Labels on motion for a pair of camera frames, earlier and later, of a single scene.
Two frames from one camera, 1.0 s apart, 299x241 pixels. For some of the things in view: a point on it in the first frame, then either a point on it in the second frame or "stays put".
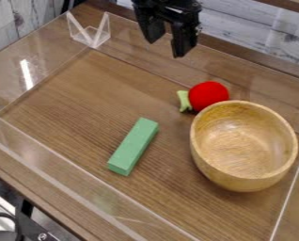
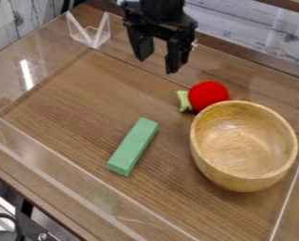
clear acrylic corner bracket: (91, 36) stays put
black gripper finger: (152, 25) -> (142, 41)
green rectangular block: (134, 147) stays put
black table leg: (27, 208) stays put
